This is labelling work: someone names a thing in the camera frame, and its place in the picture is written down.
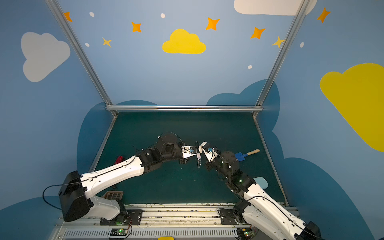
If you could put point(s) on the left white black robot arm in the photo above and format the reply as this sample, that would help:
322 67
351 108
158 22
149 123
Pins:
78 193

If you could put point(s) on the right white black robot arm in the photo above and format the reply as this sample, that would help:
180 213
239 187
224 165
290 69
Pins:
257 208

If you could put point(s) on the blue toy shovel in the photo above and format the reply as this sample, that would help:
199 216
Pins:
241 157

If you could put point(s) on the light blue spatula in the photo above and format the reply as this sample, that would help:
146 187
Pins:
263 183

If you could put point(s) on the red cylindrical bottle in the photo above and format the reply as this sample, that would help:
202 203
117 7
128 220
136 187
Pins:
119 160

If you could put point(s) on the brown slotted spatula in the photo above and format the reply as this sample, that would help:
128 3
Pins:
113 195

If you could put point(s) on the right green circuit board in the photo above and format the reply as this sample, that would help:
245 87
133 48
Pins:
246 233

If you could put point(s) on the green circuit board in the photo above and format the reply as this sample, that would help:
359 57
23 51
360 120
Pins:
119 234
246 233

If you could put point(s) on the yellow object bottom edge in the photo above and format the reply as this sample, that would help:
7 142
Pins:
166 238

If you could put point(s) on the left green circuit board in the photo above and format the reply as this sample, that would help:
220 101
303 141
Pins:
119 234

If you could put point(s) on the aluminium mounting rail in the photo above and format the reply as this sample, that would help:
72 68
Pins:
156 215

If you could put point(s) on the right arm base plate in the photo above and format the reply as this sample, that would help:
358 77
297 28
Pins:
230 217

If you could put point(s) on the back aluminium frame bar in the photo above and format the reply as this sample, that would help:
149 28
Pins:
132 108

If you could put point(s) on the right side frame bar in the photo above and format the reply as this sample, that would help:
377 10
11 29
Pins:
286 203

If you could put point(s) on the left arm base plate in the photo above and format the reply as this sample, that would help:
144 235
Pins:
125 218

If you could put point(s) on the left side frame bar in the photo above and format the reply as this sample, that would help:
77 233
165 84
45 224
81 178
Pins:
102 146

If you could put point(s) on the white slotted cable duct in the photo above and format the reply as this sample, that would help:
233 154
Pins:
103 234

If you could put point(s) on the left aluminium frame post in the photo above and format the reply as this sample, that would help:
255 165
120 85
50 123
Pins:
59 15

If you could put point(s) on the aluminium frame post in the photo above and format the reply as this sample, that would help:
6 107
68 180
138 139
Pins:
59 15
291 34

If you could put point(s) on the right aluminium frame post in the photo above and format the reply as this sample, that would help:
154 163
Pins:
291 34

